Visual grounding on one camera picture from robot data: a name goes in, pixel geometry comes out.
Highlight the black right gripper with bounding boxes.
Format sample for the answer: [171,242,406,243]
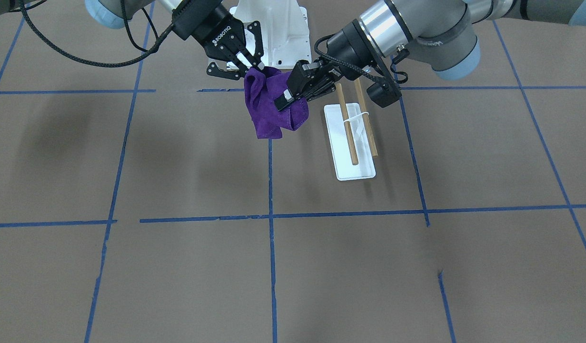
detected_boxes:
[172,0,265,80]

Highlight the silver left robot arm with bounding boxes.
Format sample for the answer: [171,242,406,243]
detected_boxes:
[274,0,586,111]

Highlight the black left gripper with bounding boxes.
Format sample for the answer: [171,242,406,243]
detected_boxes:
[275,60,343,111]

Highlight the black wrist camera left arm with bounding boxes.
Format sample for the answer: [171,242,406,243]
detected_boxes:
[367,45,410,108]

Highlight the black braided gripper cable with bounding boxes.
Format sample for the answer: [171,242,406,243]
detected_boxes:
[18,0,179,68]

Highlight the brown paper table cover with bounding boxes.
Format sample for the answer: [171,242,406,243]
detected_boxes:
[0,13,586,343]

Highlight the white wooden towel rack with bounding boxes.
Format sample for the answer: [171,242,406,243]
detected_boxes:
[323,80,378,182]

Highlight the purple towel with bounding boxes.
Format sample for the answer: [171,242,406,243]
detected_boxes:
[244,66,309,139]

